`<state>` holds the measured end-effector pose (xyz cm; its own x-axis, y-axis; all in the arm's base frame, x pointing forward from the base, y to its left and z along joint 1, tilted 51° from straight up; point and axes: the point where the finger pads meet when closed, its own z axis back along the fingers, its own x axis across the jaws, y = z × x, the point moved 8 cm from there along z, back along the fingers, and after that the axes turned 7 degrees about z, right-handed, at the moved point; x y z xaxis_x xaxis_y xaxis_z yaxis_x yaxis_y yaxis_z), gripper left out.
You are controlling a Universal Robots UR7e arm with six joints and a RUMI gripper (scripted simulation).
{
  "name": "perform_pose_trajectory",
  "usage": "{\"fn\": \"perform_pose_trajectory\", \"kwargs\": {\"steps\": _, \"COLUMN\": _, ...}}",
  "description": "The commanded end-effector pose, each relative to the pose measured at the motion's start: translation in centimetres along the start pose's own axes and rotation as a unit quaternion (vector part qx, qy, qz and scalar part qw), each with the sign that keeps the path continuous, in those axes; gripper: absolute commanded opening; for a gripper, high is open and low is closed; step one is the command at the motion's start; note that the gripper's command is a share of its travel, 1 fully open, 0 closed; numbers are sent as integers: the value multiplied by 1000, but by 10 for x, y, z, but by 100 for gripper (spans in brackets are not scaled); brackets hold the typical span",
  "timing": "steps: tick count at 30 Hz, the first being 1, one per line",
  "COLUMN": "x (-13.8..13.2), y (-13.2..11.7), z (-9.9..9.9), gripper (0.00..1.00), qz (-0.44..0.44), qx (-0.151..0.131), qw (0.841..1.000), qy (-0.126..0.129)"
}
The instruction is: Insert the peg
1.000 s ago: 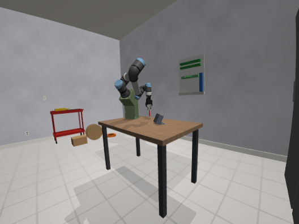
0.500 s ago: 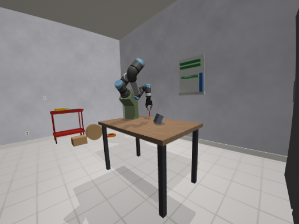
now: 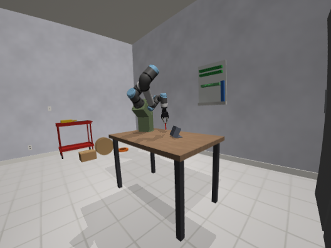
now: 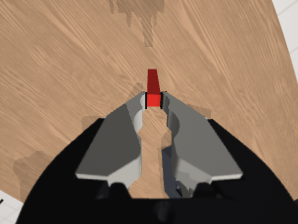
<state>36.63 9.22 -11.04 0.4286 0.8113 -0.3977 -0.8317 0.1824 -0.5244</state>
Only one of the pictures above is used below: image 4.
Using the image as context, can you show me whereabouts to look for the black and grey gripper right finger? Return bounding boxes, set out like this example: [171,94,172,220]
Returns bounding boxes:
[160,91,298,224]

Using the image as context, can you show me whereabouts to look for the dark grey sloped panel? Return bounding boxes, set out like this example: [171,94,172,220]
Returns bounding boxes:
[162,146,183,198]

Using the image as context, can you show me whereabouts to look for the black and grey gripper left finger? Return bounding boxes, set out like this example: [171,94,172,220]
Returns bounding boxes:
[15,91,147,224]

